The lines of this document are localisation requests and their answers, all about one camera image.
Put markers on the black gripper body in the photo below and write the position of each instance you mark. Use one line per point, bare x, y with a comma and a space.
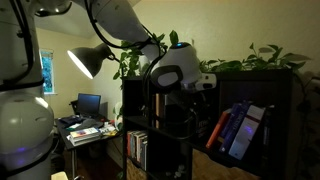
196, 101

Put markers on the orange book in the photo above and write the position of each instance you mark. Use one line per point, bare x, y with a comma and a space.
218, 128

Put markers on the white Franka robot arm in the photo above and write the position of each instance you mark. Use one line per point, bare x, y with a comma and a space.
23, 126

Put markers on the dark book pale lettering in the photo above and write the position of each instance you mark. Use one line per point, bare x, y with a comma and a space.
202, 126

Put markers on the dark blue book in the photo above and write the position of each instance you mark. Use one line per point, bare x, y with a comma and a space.
230, 120

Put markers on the brown tall book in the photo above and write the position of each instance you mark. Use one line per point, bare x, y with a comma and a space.
157, 110

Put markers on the blue book white lettering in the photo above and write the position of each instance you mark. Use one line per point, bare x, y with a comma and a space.
236, 126

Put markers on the white and maroon book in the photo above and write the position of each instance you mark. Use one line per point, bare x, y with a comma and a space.
246, 133

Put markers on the white spine book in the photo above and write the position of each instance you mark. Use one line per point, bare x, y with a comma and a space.
138, 146

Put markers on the blue spine book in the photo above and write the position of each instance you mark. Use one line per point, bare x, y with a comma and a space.
133, 145

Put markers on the thin dark book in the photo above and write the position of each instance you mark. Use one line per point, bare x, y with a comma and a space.
267, 133

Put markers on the red spine book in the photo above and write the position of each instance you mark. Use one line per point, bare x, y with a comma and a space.
128, 143

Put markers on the colourful cover book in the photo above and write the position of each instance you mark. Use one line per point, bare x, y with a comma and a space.
84, 132

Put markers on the thick white book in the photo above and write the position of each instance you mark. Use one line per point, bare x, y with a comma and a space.
85, 140

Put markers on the green pothos plant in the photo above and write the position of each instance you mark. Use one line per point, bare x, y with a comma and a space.
233, 65

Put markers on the black cube shelf unit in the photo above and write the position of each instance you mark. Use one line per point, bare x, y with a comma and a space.
253, 75

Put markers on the wicker storage basket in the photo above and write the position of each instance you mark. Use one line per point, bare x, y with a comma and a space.
133, 173
213, 166

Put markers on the small grey stone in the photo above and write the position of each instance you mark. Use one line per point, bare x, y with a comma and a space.
177, 174
181, 167

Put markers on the colourful small items pile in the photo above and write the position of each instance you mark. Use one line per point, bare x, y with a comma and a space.
108, 129

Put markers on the dark grey pouch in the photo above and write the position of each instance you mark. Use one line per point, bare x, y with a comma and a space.
93, 124

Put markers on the dark computer monitor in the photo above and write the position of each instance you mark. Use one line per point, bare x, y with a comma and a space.
88, 105

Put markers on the black desk lamp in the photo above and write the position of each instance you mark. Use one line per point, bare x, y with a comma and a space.
90, 58

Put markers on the black chair backrest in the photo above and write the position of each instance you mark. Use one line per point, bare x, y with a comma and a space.
74, 106

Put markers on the pale green paper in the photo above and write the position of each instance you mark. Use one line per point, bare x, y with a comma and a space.
74, 127

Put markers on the dark blue cloth bag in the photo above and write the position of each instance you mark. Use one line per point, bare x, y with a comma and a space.
71, 120

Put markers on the dark desk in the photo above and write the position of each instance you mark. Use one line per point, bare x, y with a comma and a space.
63, 132

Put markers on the pale yellow box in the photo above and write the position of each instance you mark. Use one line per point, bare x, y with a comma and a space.
59, 176

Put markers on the window with white frame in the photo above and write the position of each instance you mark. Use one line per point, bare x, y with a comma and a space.
46, 71

